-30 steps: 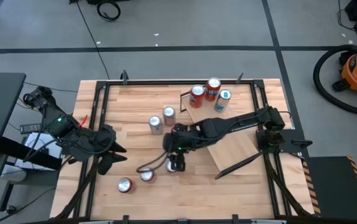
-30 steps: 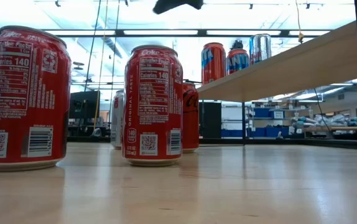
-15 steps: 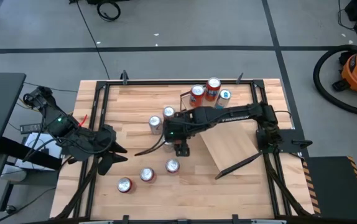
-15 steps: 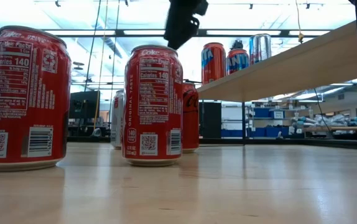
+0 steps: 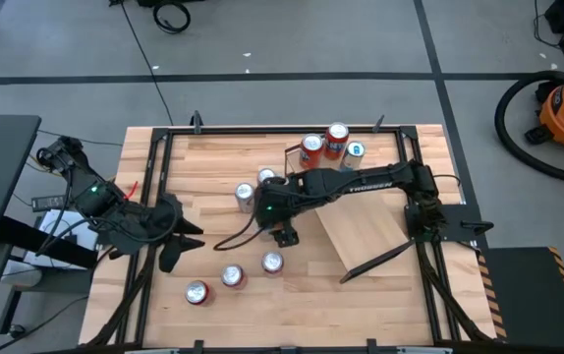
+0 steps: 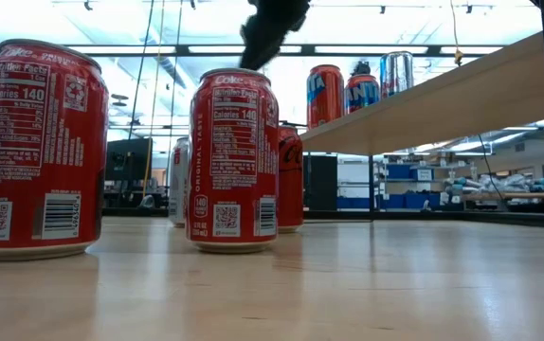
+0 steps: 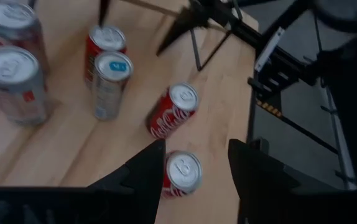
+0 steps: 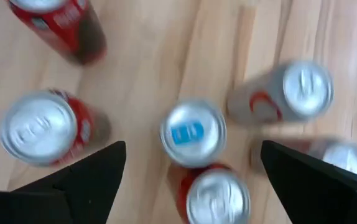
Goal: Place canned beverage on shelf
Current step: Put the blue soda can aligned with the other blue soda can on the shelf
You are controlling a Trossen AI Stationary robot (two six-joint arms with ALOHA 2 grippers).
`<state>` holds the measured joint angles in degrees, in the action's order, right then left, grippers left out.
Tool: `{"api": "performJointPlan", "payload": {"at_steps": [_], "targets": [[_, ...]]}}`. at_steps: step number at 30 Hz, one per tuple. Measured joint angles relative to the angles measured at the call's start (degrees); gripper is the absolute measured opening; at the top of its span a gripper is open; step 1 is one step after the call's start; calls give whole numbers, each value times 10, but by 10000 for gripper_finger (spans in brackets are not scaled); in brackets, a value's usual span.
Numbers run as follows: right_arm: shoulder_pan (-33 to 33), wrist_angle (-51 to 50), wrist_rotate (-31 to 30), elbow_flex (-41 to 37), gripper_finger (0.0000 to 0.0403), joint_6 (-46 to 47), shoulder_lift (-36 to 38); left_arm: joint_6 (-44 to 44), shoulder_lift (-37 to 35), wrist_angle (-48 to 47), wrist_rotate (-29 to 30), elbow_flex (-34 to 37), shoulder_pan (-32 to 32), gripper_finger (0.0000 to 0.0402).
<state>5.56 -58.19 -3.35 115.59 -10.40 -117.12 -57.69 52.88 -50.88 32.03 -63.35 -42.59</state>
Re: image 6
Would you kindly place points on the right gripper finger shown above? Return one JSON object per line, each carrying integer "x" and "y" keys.
{"x": 262, "y": 45}

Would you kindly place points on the orange Fanta can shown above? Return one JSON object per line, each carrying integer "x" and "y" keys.
{"x": 325, "y": 99}

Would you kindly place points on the blue silver Red Bull can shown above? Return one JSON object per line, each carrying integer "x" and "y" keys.
{"x": 396, "y": 76}

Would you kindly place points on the silver Diet Coke can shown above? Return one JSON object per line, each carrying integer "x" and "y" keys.
{"x": 178, "y": 189}

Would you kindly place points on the wooden shelf with black legs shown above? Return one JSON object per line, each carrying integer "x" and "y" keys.
{"x": 442, "y": 109}

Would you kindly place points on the black hanging device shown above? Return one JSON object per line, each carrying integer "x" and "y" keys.
{"x": 361, "y": 68}

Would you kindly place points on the black cabinet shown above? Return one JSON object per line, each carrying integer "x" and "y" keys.
{"x": 322, "y": 184}

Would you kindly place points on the black monitor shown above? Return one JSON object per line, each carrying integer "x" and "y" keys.
{"x": 127, "y": 161}

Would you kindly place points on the blue storage bin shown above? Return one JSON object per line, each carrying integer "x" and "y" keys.
{"x": 352, "y": 203}
{"x": 393, "y": 202}
{"x": 419, "y": 201}
{"x": 399, "y": 171}

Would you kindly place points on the grey rounded object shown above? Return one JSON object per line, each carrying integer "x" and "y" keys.
{"x": 148, "y": 202}

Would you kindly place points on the blue bin white label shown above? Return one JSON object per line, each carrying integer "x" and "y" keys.
{"x": 422, "y": 174}

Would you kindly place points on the white blue robot equipment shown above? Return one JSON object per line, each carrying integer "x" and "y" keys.
{"x": 490, "y": 182}

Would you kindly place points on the wooden workbench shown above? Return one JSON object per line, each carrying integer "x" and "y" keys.
{"x": 513, "y": 195}

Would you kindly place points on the black aluminium table frame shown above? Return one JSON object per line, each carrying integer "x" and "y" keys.
{"x": 442, "y": 217}

